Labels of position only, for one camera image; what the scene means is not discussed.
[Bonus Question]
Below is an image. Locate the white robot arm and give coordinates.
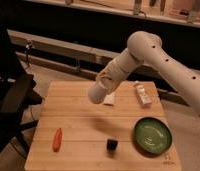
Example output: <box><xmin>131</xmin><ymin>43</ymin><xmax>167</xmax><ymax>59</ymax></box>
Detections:
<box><xmin>96</xmin><ymin>31</ymin><xmax>200</xmax><ymax>115</ymax></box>

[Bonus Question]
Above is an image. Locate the white tube package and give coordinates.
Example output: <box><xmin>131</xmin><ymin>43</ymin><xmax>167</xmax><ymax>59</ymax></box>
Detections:
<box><xmin>134</xmin><ymin>81</ymin><xmax>152</xmax><ymax>108</ymax></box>

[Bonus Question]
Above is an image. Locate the orange carrot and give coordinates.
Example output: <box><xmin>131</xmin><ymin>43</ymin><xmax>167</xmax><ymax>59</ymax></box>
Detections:
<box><xmin>52</xmin><ymin>128</ymin><xmax>62</xmax><ymax>152</ymax></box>

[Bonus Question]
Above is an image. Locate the black chair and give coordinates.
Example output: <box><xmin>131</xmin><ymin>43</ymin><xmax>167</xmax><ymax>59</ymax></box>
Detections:
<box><xmin>0</xmin><ymin>28</ymin><xmax>42</xmax><ymax>153</ymax></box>

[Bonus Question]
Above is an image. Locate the green round plate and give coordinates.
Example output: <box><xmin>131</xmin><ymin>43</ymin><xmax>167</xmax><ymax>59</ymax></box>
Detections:
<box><xmin>133</xmin><ymin>117</ymin><xmax>172</xmax><ymax>155</ymax></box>

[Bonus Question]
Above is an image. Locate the small black cube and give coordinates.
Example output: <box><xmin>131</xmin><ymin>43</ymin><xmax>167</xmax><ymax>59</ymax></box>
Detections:
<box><xmin>106</xmin><ymin>139</ymin><xmax>118</xmax><ymax>151</ymax></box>

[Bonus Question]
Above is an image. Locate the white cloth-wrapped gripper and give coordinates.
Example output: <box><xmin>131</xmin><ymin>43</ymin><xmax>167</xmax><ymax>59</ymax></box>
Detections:
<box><xmin>96</xmin><ymin>58</ymin><xmax>132</xmax><ymax>92</ymax></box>

